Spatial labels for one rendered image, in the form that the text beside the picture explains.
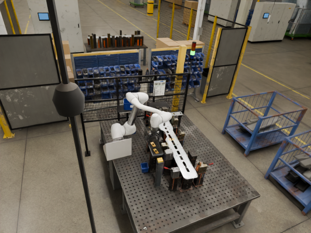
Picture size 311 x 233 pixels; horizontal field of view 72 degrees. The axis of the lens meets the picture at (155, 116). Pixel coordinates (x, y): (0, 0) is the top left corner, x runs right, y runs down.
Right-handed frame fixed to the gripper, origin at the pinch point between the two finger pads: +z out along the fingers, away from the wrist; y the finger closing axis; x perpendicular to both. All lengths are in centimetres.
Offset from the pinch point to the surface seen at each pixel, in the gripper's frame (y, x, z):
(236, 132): -240, -68, 104
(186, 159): -35.9, 25.8, 20.0
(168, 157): -13.9, 17.1, 16.7
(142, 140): -13, -61, 50
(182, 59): -102, -112, -58
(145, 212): 33, 55, 50
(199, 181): -46, 49, 42
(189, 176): -25, 51, 20
